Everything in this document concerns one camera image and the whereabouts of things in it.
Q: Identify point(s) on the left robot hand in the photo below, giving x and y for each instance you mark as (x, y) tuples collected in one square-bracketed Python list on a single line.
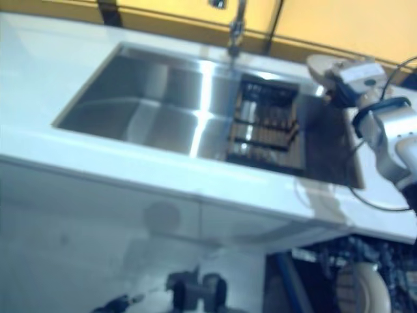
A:
[(122, 303)]

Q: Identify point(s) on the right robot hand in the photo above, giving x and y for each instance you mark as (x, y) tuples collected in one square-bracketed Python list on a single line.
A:
[(355, 83)]

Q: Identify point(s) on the cream ceramic plate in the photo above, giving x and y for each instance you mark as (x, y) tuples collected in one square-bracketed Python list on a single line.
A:
[(317, 66), (371, 287)]

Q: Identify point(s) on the dishwasher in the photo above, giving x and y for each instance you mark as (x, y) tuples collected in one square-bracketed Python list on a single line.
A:
[(293, 287)]

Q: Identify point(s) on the dark robot torso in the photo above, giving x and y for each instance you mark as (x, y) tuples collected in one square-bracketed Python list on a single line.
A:
[(195, 290)]

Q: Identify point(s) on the black dish rack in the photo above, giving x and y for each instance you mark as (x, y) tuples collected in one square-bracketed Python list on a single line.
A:
[(267, 130)]

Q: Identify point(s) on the chrome gooseneck faucet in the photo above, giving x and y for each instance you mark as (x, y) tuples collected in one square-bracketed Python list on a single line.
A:
[(237, 29)]

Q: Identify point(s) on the stainless steel sink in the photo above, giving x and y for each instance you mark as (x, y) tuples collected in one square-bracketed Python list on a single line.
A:
[(137, 107)]

